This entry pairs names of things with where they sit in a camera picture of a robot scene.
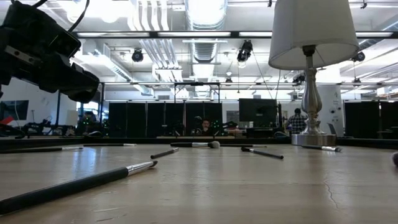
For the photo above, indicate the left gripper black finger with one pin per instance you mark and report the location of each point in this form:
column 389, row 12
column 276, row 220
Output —
column 71, row 73
column 81, row 91

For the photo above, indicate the thin black makeup brush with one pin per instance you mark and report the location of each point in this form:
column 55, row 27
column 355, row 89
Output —
column 242, row 145
column 77, row 185
column 37, row 149
column 105, row 144
column 163, row 153
column 326, row 148

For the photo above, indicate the short fluffy makeup brush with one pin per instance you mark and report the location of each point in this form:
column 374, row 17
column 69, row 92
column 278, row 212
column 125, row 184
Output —
column 186, row 144

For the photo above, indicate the dark-headed makeup brush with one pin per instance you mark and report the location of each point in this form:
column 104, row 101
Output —
column 264, row 153

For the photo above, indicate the large fluffy makeup brush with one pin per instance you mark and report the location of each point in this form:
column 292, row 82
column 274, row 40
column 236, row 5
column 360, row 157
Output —
column 395, row 158

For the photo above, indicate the black background robot arm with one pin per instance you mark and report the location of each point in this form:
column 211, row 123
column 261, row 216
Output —
column 12, row 132

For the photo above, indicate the black partition panels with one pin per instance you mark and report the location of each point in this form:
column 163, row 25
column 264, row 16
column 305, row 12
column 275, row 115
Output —
column 136, row 118
column 362, row 119

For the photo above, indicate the red bar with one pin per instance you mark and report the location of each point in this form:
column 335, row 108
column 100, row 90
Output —
column 7, row 120

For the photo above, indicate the black overhead crossbeam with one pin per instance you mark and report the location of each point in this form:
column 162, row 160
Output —
column 234, row 34

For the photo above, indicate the large black monitor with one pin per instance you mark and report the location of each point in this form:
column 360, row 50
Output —
column 258, row 110

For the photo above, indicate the table lamp white shade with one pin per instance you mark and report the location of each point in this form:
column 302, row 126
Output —
column 311, row 31

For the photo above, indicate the black metal station frame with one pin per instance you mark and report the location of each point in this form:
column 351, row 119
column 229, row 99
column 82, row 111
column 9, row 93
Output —
column 58, row 112
column 196, row 83

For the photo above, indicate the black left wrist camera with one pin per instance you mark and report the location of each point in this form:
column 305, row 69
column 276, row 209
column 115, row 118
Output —
column 63, row 43

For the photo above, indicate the wall-mounted dark monitor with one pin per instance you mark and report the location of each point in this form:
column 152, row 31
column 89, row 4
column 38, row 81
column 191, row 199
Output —
column 15, row 109

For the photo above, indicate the black ceiling camera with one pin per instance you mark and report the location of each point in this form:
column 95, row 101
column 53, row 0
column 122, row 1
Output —
column 245, row 50
column 359, row 56
column 137, row 55

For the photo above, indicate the silver ventilation duct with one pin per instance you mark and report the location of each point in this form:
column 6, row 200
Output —
column 203, row 51

